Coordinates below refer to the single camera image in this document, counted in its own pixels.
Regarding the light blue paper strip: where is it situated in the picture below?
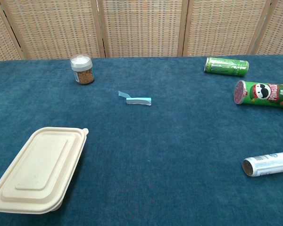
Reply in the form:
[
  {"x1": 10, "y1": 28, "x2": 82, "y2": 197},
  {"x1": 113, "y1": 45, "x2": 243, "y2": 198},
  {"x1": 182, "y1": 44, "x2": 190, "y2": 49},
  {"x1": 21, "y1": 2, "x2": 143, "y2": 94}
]
[{"x1": 118, "y1": 90, "x2": 152, "y2": 106}]

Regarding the green Pringles can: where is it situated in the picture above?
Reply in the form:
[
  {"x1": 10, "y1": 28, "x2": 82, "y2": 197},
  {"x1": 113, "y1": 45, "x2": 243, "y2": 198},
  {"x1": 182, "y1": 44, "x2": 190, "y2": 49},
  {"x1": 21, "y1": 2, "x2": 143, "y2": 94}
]
[{"x1": 233, "y1": 80, "x2": 283, "y2": 111}]

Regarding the green Monster energy can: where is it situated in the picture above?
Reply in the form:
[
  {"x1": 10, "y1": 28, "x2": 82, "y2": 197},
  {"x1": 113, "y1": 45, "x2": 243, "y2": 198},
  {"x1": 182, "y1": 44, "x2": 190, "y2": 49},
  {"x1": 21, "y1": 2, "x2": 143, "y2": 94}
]
[{"x1": 204, "y1": 57, "x2": 250, "y2": 77}]

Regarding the clear spice jar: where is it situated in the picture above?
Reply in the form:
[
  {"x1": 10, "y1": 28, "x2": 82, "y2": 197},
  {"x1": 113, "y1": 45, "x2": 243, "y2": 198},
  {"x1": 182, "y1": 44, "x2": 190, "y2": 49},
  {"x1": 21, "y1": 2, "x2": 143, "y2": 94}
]
[{"x1": 70, "y1": 54, "x2": 95, "y2": 85}]

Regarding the silver foil roll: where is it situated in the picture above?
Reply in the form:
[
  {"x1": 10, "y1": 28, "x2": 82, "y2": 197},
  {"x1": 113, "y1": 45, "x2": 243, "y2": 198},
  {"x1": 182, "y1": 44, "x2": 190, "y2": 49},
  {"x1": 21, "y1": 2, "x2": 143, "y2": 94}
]
[{"x1": 242, "y1": 151, "x2": 283, "y2": 178}]

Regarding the blue table cloth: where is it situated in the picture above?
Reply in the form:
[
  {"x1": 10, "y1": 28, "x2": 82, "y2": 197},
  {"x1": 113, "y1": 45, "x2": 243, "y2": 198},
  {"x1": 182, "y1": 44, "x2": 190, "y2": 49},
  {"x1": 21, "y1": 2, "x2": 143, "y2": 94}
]
[{"x1": 0, "y1": 54, "x2": 283, "y2": 226}]

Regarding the beige lidded food container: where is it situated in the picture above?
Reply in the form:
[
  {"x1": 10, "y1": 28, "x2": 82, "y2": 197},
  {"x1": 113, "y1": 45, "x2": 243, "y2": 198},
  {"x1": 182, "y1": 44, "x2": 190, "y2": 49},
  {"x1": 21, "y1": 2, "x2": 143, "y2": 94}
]
[{"x1": 0, "y1": 127, "x2": 89, "y2": 215}]

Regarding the woven folding screen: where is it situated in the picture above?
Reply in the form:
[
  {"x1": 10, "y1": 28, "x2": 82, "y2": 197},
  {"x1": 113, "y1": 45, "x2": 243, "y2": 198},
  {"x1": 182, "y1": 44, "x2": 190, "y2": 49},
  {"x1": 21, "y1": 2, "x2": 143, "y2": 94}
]
[{"x1": 0, "y1": 0, "x2": 283, "y2": 63}]

